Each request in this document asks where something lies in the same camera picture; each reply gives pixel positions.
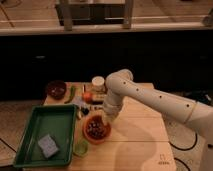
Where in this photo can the small green cup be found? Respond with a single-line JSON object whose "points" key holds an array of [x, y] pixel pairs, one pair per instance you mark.
{"points": [[81, 148]]}

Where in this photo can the orange fruit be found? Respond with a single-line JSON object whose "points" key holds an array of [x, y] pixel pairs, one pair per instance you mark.
{"points": [[87, 97]]}

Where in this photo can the white lidded jar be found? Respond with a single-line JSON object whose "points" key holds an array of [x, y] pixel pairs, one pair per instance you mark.
{"points": [[98, 83]]}

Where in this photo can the orange red bowl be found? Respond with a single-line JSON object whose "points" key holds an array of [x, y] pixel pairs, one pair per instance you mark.
{"points": [[96, 118]]}

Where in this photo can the green plastic tray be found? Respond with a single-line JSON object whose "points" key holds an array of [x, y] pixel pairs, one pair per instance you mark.
{"points": [[54, 121]]}

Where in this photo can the grey blue sponge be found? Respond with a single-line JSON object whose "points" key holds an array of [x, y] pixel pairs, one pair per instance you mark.
{"points": [[48, 146]]}

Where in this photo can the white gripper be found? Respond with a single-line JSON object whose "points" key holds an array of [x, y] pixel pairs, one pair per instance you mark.
{"points": [[110, 112]]}

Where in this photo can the small dark toy item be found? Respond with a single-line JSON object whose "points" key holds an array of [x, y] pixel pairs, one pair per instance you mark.
{"points": [[85, 111]]}

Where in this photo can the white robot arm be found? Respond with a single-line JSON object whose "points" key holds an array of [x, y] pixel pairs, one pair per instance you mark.
{"points": [[193, 114]]}

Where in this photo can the dark purple grapes bunch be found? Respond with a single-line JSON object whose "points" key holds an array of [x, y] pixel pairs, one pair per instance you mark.
{"points": [[96, 130]]}

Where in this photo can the dark brown bowl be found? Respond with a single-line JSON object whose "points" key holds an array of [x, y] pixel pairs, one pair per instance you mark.
{"points": [[56, 89]]}

